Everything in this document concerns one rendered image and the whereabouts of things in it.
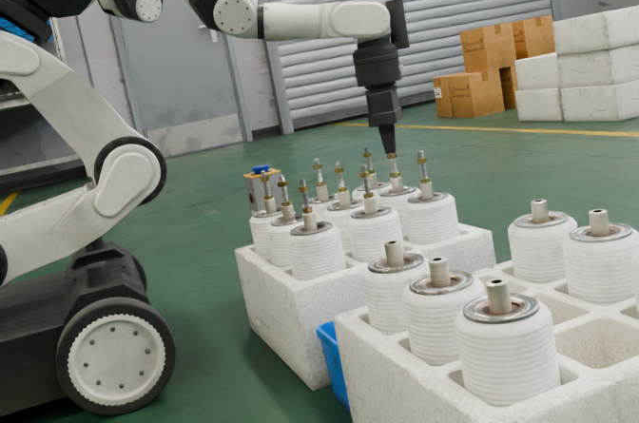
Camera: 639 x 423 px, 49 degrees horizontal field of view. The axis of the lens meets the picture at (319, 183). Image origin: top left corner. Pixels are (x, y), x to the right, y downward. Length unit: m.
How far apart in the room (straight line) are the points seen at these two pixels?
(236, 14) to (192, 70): 5.04
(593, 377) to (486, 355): 0.11
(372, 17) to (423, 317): 0.69
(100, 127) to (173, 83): 4.88
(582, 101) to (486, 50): 1.27
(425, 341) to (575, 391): 0.18
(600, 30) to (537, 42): 1.57
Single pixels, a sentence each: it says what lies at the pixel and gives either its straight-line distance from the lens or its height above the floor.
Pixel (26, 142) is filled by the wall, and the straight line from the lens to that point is 6.29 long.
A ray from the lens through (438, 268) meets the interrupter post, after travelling 0.82.
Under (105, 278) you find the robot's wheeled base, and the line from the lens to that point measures 1.34.
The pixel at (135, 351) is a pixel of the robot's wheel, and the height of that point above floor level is 0.10.
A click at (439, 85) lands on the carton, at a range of 5.36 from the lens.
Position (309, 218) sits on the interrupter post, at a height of 0.27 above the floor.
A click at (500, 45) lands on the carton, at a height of 0.46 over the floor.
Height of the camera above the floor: 0.52
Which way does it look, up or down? 9 degrees down
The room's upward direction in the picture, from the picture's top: 11 degrees counter-clockwise
